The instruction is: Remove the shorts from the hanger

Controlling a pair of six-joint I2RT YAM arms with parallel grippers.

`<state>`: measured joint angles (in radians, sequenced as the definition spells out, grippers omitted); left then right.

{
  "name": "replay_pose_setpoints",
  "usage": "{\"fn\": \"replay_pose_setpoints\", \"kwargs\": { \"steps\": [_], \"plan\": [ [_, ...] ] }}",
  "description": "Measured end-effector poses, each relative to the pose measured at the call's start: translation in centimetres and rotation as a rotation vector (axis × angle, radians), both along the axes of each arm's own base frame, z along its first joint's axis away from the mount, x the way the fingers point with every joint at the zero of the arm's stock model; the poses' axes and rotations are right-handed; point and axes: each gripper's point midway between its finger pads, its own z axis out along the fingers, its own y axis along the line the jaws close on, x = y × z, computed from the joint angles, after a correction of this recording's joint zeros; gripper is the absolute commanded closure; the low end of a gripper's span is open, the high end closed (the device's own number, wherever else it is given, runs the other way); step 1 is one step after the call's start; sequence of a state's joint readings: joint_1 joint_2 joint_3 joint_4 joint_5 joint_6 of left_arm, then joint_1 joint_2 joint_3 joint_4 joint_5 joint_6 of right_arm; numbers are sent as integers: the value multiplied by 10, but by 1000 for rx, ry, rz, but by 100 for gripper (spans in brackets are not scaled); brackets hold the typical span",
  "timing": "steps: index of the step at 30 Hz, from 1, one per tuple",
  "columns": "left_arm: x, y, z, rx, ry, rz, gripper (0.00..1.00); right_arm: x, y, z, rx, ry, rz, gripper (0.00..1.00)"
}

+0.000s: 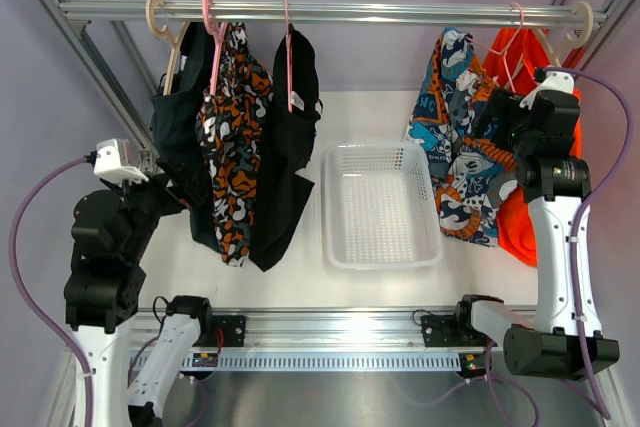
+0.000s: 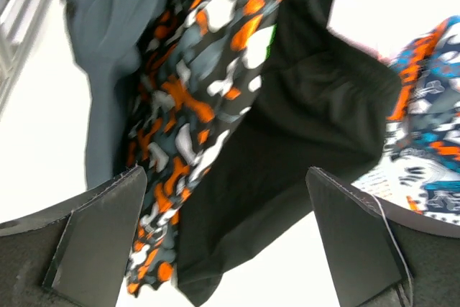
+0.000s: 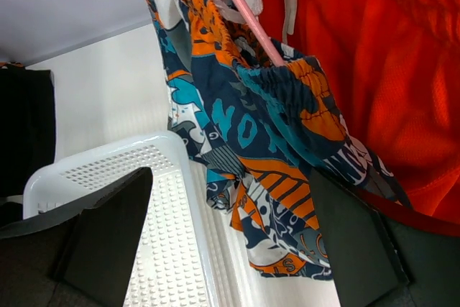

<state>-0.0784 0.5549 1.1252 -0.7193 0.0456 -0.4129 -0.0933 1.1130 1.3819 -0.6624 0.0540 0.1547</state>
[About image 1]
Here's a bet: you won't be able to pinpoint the beige wooden hanger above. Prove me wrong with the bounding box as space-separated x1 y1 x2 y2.
532 1 594 67
145 0 190 96

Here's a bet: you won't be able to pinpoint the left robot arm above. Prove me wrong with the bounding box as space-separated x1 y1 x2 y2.
64 173 215 426

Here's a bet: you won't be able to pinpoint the thick pink plastic hanger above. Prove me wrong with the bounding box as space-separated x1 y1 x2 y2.
201 0 228 97

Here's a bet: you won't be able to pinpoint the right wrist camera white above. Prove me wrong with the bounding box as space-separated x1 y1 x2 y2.
519 69 575 110

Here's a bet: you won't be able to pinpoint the thin pink wire hanger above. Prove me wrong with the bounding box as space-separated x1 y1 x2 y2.
283 0 294 113

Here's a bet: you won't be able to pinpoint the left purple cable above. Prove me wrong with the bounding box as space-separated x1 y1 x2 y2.
9 154 96 427

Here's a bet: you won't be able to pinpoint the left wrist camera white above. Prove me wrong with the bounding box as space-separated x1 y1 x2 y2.
93 138 149 187

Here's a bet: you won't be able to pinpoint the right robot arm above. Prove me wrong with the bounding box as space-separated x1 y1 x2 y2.
452 89 620 381

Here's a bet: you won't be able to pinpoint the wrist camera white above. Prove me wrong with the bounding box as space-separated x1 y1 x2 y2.
519 69 575 110
93 138 149 187

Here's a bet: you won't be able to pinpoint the bright orange shorts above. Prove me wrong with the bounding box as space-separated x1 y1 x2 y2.
481 26 584 267

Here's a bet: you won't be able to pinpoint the thin pink hanger right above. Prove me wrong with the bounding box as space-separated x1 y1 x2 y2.
466 2 525 92

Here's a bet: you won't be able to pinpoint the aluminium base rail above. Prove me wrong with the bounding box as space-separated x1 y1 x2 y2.
64 307 539 373

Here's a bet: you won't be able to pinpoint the aluminium hanging rail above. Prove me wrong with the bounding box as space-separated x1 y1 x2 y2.
59 0 607 30

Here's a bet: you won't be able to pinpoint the white perforated plastic basket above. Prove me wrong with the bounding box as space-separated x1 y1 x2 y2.
323 142 444 270

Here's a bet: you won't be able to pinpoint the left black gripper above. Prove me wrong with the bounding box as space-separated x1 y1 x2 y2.
105 156 208 261

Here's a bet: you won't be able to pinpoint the orange black camouflage shorts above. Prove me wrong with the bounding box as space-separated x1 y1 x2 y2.
196 23 273 267

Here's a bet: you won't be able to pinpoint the blue orange patterned shorts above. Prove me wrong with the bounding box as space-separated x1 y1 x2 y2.
405 27 517 247

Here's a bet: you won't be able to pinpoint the left aluminium frame post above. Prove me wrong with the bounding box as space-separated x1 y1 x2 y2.
38 0 156 152

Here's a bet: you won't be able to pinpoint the dark navy sport shorts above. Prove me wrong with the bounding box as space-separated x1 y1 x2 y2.
150 23 220 253

